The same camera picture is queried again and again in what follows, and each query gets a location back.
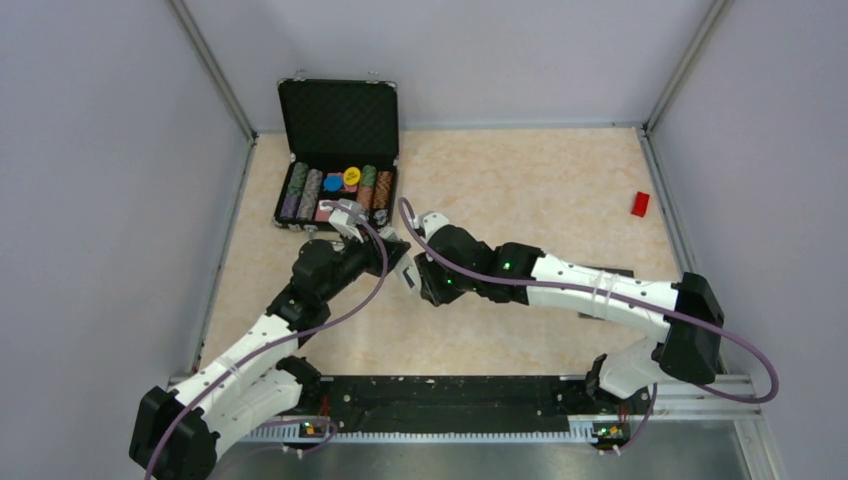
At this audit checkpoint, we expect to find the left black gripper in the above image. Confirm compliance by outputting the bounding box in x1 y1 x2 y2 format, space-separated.
320 223 411 302

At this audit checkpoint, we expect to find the white remote control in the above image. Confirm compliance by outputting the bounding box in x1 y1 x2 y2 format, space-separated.
379 226 421 293

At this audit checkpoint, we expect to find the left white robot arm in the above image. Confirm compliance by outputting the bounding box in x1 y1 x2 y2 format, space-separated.
129 238 410 479

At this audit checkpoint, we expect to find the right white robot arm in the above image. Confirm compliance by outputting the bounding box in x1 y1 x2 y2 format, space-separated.
413 224 724 412

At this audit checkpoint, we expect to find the pink playing card deck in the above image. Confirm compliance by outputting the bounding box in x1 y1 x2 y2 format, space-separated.
313 200 334 223

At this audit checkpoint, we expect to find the yellow round chip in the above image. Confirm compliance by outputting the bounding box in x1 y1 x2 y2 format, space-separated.
342 167 362 187

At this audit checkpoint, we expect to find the blue round chip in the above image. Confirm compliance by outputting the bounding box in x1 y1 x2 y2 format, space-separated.
322 172 344 192

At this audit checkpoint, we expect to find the black poker chip case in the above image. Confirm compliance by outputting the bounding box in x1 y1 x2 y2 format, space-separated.
272 77 400 231

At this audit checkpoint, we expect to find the dark grey building baseplate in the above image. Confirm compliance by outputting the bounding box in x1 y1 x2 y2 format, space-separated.
578 266 635 320

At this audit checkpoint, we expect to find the red building brick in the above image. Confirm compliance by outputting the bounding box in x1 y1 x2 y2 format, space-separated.
630 191 651 218

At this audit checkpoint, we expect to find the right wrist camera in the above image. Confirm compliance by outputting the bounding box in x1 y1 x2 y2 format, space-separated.
413 211 451 242

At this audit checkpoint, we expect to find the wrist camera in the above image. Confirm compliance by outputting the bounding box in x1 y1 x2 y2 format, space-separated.
413 211 451 242
328 199 368 243

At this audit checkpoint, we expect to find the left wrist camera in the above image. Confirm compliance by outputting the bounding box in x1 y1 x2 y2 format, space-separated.
328 199 368 243

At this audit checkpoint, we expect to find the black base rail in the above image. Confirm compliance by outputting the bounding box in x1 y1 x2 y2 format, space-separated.
165 374 763 455

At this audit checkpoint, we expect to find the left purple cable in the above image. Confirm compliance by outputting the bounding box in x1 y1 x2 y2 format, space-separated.
142 199 391 480

